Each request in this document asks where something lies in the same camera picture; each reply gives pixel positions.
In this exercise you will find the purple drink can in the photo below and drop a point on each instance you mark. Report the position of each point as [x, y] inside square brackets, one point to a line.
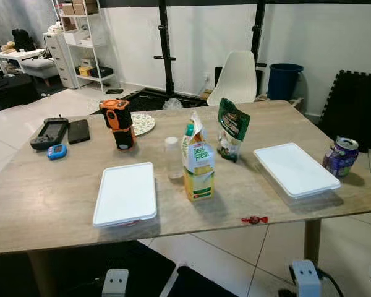
[341, 158]

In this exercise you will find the black foam puzzle mat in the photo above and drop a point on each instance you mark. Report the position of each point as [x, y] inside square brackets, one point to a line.
[355, 108]

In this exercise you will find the white lidded plastic container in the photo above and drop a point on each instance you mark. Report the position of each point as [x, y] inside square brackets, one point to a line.
[125, 195]
[295, 168]

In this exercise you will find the blue plastic bin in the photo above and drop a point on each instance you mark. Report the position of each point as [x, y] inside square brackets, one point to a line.
[284, 80]

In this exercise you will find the red wrapped candy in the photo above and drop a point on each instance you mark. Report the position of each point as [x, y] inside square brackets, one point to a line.
[255, 219]

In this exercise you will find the white shell chair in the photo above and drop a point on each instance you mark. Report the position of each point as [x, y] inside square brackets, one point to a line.
[238, 77]

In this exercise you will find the small clear plastic jar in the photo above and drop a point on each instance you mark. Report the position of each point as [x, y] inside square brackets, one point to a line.
[173, 161]

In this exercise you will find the crumpled clear plastic bag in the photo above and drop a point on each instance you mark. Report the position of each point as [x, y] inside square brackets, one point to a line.
[173, 104]

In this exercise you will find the black floor mat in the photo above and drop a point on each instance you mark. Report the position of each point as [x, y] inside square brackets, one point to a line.
[198, 286]
[80, 272]

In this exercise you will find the patterned round plate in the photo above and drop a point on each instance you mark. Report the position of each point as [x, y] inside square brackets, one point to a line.
[143, 124]

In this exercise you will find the orange black handheld device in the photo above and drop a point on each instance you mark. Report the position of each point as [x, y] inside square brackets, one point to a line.
[119, 120]

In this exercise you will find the white metal shelf unit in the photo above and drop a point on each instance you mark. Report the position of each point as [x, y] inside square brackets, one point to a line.
[99, 78]

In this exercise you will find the black smartphone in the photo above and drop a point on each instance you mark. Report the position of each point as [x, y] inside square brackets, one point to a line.
[79, 131]

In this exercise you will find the light wooden table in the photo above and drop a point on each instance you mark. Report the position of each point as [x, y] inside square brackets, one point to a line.
[62, 185]

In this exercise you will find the small blue gadget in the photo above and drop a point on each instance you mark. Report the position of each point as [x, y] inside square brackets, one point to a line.
[57, 151]

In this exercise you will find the brown cardboard storage box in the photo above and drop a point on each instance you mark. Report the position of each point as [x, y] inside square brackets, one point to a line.
[80, 6]

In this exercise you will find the white drawer unit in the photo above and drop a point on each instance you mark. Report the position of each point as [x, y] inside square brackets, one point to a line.
[60, 59]

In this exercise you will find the black handheld controller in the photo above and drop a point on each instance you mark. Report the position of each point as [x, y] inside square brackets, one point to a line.
[48, 133]

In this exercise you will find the grey padded stool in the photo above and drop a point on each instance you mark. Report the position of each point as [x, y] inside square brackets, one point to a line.
[40, 65]

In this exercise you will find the black backpack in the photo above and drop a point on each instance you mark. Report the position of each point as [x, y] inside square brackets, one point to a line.
[23, 40]

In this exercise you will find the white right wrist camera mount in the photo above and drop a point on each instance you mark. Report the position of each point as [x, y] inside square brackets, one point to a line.
[306, 278]

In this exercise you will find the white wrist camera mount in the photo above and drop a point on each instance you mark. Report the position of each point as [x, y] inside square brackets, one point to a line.
[306, 278]
[115, 281]

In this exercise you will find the black metal rack post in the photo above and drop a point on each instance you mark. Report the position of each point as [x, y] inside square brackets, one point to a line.
[258, 31]
[166, 43]

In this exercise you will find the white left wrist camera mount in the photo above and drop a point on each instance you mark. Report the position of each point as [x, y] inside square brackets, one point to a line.
[115, 281]

